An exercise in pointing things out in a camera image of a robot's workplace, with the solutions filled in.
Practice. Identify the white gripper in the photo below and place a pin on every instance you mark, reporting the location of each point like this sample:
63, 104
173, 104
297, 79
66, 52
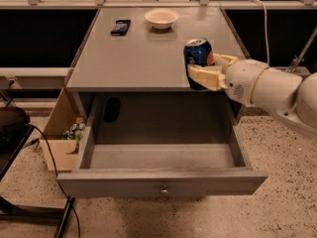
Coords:
240, 81

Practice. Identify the blue pepsi can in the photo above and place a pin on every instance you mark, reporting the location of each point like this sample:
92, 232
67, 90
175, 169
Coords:
199, 52

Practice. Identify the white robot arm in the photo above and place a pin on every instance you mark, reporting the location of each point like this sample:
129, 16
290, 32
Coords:
287, 97

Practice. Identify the grey cabinet counter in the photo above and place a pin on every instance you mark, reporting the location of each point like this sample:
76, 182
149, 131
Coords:
145, 59

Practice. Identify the round metal drawer knob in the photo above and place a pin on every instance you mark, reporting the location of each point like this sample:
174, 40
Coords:
164, 192

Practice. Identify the open grey top drawer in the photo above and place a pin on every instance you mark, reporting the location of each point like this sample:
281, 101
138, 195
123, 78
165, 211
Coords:
136, 144

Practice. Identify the white bowl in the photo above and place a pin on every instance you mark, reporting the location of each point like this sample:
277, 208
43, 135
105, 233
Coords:
161, 18

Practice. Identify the dark blue snack packet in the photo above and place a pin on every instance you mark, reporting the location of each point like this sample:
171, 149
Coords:
121, 28

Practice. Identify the snack items in box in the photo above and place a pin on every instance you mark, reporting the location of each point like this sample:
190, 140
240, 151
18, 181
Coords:
75, 132

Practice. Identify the open cardboard box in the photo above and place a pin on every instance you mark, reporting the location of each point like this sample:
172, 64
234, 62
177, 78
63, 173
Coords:
60, 154

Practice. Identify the black chair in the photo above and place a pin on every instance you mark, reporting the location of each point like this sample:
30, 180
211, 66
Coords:
15, 130

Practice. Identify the black stand base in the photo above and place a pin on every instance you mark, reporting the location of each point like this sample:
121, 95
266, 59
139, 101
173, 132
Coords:
37, 215

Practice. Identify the grey rail right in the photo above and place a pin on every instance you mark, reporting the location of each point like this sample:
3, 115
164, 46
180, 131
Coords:
300, 70

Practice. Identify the grey rail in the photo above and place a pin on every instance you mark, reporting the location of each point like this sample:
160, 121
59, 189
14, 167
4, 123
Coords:
34, 77
300, 70

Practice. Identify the grey rail left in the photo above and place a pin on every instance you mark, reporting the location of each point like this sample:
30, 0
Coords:
34, 77

